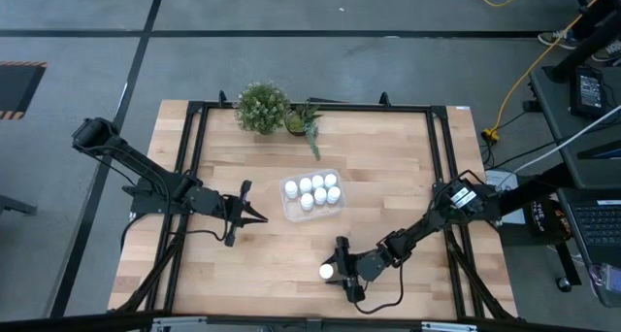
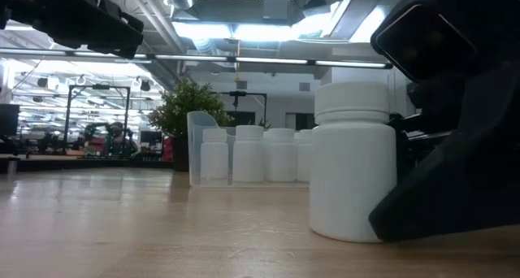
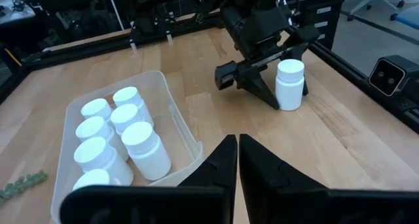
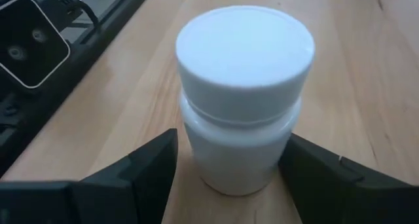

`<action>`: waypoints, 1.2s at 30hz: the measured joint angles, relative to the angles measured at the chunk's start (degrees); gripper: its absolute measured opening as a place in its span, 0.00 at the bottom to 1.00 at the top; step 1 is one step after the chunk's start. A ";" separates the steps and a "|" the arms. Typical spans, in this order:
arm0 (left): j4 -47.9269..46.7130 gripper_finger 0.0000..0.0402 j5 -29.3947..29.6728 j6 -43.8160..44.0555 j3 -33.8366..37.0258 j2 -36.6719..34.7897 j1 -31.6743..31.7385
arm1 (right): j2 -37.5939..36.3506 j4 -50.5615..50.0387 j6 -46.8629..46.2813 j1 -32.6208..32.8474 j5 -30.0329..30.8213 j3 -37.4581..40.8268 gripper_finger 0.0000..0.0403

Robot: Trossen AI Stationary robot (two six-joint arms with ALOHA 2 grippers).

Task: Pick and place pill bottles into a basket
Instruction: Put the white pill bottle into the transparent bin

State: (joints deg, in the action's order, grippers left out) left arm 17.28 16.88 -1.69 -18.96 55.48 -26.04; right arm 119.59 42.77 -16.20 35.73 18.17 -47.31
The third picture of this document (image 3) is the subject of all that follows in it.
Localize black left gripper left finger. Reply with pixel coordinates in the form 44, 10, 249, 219
59, 134, 239, 224

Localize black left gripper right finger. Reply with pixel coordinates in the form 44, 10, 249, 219
238, 134, 419, 224

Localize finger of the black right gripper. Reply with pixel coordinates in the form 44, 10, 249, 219
236, 62, 281, 109
287, 26, 321, 96

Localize clear plastic basket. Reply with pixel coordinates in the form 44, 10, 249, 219
50, 69, 204, 224

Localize black controller box with labels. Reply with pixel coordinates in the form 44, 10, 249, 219
299, 0, 345, 50

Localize white chair base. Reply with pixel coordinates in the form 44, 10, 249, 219
346, 0, 409, 22

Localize potted succulent arrangement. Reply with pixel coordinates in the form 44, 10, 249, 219
0, 170, 49, 205

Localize black stereo camera box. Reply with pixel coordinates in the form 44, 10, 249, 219
368, 54, 419, 98

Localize black metal table frame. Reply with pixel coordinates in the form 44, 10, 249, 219
0, 0, 419, 135

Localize white hanging cable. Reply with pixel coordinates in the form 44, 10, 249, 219
103, 0, 126, 32

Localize yellow extension cable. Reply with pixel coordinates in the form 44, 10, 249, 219
3, 47, 24, 68

